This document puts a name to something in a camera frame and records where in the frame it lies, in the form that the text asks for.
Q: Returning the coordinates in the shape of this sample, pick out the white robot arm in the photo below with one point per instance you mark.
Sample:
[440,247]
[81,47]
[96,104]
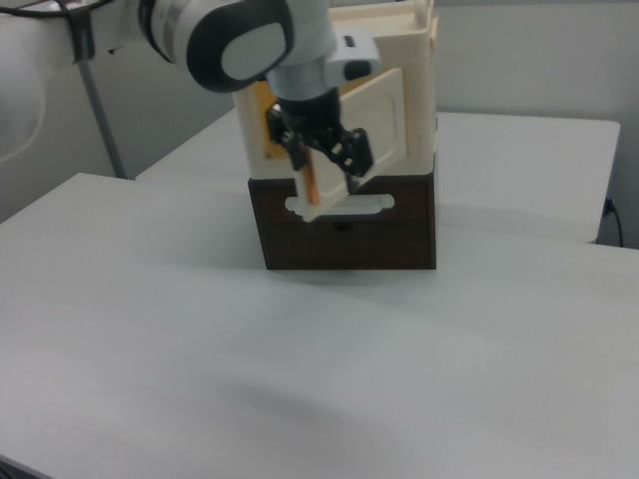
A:
[239,45]

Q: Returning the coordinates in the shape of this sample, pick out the black corner object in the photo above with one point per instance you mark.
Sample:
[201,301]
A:
[7,469]

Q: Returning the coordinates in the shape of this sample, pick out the dark brown drawer box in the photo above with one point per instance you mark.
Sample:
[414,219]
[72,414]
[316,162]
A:
[349,244]

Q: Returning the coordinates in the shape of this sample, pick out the grey metal pole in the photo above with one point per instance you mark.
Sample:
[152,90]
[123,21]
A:
[107,130]

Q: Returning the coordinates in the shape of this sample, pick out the cream cabinet door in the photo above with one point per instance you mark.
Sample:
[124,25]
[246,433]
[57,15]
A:
[379,125]

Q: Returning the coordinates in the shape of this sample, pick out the cream plastic cabinet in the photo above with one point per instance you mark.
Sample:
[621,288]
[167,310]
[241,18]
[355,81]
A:
[417,100]

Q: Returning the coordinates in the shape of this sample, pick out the white table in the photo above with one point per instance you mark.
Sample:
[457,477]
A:
[519,164]

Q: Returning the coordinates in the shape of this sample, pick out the tan cabinet side clip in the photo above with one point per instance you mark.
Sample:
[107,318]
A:
[435,32]

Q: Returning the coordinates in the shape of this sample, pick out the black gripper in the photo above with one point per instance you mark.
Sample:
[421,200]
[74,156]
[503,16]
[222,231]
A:
[309,117]

